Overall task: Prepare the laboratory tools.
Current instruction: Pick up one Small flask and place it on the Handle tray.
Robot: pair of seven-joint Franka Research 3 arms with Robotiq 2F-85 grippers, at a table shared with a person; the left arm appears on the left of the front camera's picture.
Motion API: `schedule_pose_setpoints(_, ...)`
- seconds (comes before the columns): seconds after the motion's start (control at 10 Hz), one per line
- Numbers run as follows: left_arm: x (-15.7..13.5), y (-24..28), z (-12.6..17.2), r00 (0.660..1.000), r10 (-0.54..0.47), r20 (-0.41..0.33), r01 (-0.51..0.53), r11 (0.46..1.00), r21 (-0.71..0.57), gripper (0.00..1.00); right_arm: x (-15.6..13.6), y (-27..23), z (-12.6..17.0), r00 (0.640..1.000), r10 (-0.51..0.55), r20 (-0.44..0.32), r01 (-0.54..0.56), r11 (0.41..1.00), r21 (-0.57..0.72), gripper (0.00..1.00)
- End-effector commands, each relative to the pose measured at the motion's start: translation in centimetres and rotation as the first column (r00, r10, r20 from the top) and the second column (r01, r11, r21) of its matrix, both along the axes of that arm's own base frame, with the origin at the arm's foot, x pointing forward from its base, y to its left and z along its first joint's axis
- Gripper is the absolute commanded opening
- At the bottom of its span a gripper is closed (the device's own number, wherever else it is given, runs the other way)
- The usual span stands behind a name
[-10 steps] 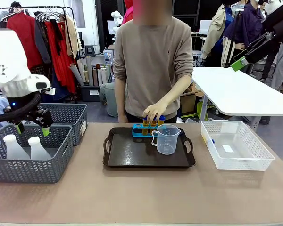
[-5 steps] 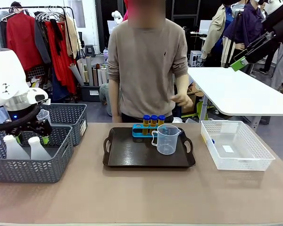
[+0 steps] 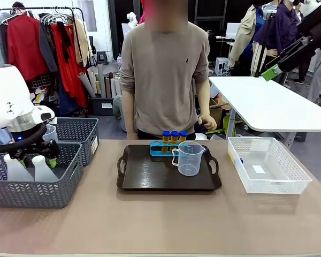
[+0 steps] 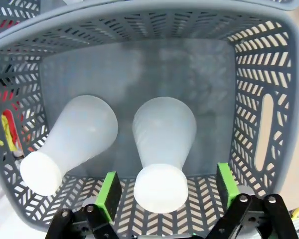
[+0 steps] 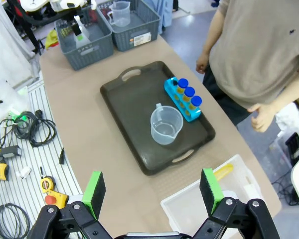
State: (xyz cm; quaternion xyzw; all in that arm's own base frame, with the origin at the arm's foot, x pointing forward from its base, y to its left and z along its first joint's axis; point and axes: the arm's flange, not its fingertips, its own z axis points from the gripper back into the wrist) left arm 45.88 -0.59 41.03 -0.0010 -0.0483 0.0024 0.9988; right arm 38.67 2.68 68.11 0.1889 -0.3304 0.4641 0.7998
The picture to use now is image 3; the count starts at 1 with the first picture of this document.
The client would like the white plastic bottle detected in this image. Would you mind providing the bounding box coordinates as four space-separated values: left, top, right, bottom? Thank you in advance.
3 154 34 183
32 155 60 183

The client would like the pale grey tall roll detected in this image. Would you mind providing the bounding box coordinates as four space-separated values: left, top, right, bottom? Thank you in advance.
96 64 107 99

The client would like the cardboard box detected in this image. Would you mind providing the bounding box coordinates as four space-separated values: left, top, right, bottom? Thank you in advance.
210 97 232 129

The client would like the person's left hand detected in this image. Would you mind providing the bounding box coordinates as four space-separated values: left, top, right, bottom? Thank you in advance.
197 114 218 131

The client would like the blue test tube rack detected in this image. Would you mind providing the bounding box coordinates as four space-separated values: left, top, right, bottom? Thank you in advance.
149 141 189 156

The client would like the background person in red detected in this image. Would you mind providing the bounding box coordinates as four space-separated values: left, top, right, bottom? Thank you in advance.
139 0 150 25

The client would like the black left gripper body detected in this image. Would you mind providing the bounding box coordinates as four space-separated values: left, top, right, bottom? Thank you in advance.
7 139 60 161

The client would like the beige coat on hanger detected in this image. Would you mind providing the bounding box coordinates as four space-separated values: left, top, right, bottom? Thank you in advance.
73 17 93 67

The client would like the person's right forearm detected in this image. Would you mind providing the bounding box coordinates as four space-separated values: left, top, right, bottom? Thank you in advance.
121 90 136 130

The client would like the mannequin in purple jacket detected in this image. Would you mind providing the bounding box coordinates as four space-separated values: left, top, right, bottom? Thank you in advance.
253 2 304 84

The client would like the clear plastic measuring cup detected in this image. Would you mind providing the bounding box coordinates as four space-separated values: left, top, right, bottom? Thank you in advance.
171 141 206 177
42 124 58 142

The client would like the small white background robot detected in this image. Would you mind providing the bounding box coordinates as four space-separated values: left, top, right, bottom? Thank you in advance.
126 12 137 27

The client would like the white desk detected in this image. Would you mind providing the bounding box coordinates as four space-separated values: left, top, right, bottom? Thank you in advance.
208 76 321 142

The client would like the brown paper roll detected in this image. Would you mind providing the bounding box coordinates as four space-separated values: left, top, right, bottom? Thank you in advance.
104 76 112 99

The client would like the dark brown plastic tray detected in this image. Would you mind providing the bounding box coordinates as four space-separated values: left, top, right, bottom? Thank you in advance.
116 144 223 191

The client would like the dark grey coat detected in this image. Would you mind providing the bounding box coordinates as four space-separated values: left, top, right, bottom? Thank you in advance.
39 21 59 73

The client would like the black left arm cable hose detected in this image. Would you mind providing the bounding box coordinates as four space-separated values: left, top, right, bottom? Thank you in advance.
0 125 48 155

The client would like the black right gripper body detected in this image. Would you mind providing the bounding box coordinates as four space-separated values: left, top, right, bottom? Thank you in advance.
296 2 321 53

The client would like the small grey plastic basket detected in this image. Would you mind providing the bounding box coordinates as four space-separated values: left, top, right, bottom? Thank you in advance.
53 117 100 167

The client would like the red coat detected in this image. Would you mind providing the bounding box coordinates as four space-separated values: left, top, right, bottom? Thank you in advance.
6 13 49 82

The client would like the black scarf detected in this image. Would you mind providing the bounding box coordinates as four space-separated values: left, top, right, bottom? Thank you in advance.
56 20 72 64

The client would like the red dress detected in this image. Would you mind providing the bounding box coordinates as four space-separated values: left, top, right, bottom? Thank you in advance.
51 23 88 107

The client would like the dark grey storage bin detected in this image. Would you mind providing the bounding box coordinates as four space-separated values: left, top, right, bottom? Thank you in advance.
90 96 116 116

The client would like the white computer tower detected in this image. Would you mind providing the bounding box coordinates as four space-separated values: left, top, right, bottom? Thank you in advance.
215 57 231 76

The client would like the mannequin in beige trench coat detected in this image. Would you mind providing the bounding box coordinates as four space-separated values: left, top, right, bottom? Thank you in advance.
228 4 265 77

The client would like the grey paper roll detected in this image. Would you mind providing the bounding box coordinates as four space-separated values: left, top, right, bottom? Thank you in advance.
77 73 96 99

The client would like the person's left forearm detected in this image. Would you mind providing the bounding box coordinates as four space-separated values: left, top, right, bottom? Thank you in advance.
198 78 211 118

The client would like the person's right hand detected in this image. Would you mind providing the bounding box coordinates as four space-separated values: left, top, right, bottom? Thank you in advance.
126 127 139 140

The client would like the person in beige sweater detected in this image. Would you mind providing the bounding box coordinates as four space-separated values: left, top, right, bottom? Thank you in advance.
119 0 211 140

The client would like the green chair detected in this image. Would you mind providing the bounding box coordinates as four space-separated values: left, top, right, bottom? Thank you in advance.
223 114 243 134

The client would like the white plastic mesh basket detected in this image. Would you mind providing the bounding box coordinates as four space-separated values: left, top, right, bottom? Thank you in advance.
227 137 313 195

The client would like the white monitor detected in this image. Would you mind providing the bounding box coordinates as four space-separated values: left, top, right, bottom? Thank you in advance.
226 22 243 39

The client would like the black step stool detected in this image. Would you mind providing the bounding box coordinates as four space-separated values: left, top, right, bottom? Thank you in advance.
96 50 108 65

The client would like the black metal clothes rack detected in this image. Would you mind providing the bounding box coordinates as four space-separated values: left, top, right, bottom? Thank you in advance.
0 6 93 118

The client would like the white screen panel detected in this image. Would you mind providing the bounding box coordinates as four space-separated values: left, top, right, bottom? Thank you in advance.
121 22 136 38

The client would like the cream paper roll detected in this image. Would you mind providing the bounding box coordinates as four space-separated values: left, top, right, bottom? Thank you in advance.
86 65 97 93

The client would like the large grey plastic basket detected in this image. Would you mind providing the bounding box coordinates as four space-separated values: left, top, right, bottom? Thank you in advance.
0 141 84 209

